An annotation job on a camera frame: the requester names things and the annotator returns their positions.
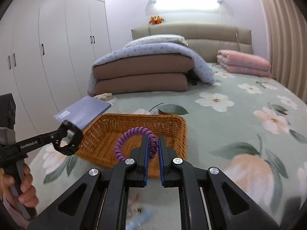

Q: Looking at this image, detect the cream small cloth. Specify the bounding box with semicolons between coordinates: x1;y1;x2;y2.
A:
94;93;113;101

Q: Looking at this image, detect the purple spiral hair tie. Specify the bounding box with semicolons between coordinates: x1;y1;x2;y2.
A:
114;126;159;163

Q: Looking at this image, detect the blue notebook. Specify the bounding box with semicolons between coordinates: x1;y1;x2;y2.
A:
54;96;111;130

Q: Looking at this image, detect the beige padded headboard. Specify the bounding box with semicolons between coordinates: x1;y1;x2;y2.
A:
131;22;253;63

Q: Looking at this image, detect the green floral bedspread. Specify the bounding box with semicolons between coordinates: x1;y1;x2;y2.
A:
30;64;306;229

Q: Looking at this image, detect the wall light bar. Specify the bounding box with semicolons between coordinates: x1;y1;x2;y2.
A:
145;0;225;15

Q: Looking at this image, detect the brown wicker basket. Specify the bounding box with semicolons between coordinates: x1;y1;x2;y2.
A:
75;113;188;179

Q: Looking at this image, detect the folded brown quilt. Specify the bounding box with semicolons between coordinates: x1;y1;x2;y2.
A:
90;54;194;95

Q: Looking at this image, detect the folded pink blanket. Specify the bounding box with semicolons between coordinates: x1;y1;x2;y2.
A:
216;50;271;77

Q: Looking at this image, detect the person's left hand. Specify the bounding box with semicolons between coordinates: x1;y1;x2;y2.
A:
1;164;39;209

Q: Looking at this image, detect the orange plush toy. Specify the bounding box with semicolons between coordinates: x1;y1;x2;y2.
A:
149;15;164;25

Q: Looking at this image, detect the white wardrobe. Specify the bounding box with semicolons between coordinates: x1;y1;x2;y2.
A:
1;0;111;140

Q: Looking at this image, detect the light blue hair clip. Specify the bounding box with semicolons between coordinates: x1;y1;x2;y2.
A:
125;210;151;230

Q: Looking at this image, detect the light blue floral blanket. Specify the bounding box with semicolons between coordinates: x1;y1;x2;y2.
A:
87;42;216;97

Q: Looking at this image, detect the beige curtain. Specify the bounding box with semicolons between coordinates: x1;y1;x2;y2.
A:
262;0;306;102

